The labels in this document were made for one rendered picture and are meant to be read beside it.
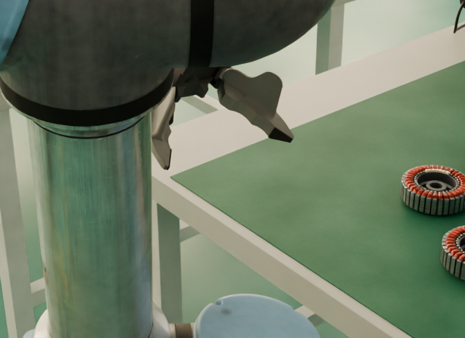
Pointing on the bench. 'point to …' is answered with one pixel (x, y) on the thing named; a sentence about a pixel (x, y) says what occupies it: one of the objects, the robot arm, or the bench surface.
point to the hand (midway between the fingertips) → (230, 160)
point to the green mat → (358, 199)
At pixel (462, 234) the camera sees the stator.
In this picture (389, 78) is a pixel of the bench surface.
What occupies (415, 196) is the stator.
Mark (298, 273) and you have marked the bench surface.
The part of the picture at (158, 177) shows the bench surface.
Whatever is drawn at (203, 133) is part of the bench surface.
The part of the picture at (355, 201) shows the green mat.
